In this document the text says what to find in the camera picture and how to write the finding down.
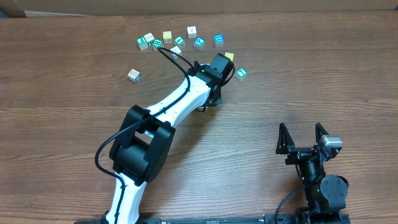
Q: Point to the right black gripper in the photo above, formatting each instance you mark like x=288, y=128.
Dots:
x=286, y=145

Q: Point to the yellow block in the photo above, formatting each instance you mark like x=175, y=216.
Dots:
x=229, y=55
x=167, y=37

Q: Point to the plain white lettered block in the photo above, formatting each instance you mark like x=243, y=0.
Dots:
x=149, y=38

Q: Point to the white block top row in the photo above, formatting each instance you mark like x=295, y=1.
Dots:
x=192, y=32

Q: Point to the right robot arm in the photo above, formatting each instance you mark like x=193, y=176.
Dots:
x=325, y=194

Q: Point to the green wheelchair symbol block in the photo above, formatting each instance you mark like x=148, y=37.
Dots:
x=142, y=43

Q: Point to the blue picture block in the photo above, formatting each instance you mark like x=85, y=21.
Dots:
x=218, y=40

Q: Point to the white block blue side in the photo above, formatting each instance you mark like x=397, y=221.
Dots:
x=175, y=52

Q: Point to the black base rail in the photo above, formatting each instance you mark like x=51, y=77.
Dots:
x=265, y=219

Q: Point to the green number seven block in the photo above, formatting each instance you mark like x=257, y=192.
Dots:
x=241, y=74

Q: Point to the yellow block right side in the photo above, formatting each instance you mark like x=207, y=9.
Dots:
x=229, y=55

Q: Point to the green letter block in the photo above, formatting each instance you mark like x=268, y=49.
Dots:
x=157, y=43

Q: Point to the green number four block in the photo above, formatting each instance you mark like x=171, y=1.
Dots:
x=179, y=41

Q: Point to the blue letter P block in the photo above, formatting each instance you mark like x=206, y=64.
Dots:
x=199, y=43

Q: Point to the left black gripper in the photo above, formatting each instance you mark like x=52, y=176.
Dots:
x=217, y=97

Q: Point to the cardboard backboard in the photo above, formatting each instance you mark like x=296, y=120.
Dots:
x=21, y=8

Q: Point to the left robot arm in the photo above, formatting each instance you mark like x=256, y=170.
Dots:
x=140, y=147

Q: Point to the yellow top block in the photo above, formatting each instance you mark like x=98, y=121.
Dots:
x=167, y=37

